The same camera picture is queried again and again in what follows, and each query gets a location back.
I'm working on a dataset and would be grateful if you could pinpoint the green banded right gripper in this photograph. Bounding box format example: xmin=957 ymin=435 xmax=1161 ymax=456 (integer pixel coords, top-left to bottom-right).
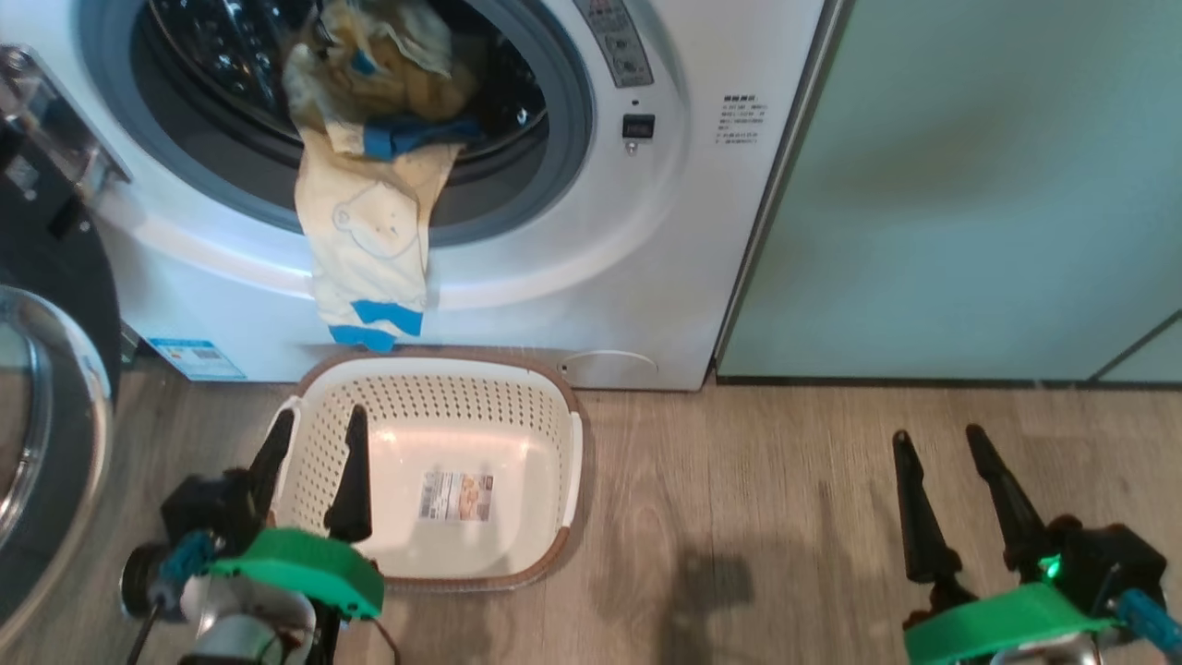
xmin=891 ymin=423 xmax=1121 ymax=665

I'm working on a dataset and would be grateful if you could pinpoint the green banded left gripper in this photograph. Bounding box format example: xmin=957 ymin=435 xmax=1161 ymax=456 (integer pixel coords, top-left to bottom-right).
xmin=208 ymin=405 xmax=387 ymax=665

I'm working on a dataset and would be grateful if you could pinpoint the cream garment with blue cuffs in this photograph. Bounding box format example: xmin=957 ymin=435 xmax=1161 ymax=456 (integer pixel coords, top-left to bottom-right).
xmin=294 ymin=111 xmax=488 ymax=354

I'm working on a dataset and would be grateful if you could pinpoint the black round glass washer door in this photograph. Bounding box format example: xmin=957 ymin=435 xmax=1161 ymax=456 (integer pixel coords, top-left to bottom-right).
xmin=0 ymin=46 xmax=127 ymax=647

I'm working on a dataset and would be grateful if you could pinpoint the white perforated laundry basket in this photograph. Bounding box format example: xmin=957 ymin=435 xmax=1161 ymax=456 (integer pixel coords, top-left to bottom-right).
xmin=268 ymin=349 xmax=592 ymax=592

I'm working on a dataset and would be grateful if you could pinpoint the printed basket label sticker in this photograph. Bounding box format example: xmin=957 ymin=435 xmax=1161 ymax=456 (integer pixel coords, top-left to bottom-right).
xmin=418 ymin=470 xmax=496 ymax=524

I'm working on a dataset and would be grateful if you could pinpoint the white front-load washing machine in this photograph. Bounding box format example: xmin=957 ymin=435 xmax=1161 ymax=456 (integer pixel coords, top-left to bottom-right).
xmin=0 ymin=0 xmax=846 ymax=393

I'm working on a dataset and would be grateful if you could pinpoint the blue white energy label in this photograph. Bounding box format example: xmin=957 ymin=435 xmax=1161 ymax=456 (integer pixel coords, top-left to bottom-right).
xmin=148 ymin=337 xmax=248 ymax=381

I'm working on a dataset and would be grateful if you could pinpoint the mint green cabinet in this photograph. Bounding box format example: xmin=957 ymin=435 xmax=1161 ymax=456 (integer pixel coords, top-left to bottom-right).
xmin=716 ymin=0 xmax=1182 ymax=387

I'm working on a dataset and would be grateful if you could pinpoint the black right cable blue plug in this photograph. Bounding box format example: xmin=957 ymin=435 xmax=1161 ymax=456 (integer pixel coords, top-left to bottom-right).
xmin=1113 ymin=588 xmax=1182 ymax=653

